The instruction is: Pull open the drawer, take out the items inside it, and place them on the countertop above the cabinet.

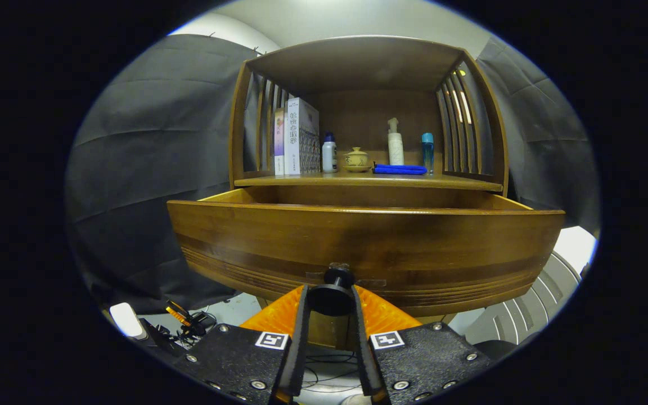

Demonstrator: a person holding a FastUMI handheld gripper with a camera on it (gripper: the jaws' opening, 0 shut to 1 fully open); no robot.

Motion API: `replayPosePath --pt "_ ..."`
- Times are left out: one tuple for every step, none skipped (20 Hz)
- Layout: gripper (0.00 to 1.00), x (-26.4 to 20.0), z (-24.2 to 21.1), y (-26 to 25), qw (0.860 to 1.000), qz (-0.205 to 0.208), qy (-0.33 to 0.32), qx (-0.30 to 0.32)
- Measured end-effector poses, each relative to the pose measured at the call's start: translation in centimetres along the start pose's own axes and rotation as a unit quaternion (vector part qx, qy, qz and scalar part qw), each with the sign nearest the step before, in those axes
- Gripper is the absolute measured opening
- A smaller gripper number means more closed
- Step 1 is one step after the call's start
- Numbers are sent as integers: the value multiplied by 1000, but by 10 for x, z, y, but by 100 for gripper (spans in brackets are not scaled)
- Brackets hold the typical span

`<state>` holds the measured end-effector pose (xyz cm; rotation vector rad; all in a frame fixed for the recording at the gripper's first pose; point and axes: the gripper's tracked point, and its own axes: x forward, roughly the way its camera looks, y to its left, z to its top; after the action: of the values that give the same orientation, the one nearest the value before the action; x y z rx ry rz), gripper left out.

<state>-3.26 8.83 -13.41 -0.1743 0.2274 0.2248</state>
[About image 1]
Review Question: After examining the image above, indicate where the thick white book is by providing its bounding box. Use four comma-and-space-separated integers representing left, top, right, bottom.
284, 97, 321, 176

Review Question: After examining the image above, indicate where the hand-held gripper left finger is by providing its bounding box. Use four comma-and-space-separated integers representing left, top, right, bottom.
175, 285, 312, 405

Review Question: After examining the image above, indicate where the wooden cabinet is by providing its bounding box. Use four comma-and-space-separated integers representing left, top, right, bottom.
228, 35, 509, 352

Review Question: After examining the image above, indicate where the white rounded device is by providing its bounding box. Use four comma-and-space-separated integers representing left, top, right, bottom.
109, 302, 149, 340

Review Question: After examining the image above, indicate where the white pump bottle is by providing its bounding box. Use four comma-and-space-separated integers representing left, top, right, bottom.
387, 117, 405, 166

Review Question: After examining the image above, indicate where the wooden countertop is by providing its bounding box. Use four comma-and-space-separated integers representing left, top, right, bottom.
234, 172, 503, 192

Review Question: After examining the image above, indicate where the white bottle blue cap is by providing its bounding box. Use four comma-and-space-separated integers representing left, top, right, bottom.
322, 132, 338, 174

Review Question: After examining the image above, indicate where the blue folded cloth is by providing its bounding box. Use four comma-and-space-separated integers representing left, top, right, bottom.
373, 163, 428, 176

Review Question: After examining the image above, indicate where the yellow lidded teacup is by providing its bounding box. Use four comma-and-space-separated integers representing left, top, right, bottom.
342, 147, 372, 173

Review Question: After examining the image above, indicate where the orange black tool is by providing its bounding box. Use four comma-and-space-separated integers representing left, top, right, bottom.
165, 300, 212, 338

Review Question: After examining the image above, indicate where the clear blue bottle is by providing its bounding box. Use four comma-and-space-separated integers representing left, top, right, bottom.
421, 133, 435, 174

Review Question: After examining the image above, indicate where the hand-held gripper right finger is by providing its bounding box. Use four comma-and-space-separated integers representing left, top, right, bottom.
350, 285, 492, 405

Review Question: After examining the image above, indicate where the grey filing cabinet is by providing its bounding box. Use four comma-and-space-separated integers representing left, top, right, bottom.
465, 225, 599, 345

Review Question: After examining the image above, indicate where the wooden drawer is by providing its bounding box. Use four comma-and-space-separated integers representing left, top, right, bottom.
166, 186, 566, 318

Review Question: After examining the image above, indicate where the thin purple book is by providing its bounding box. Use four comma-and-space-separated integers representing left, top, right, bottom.
273, 107, 286, 176

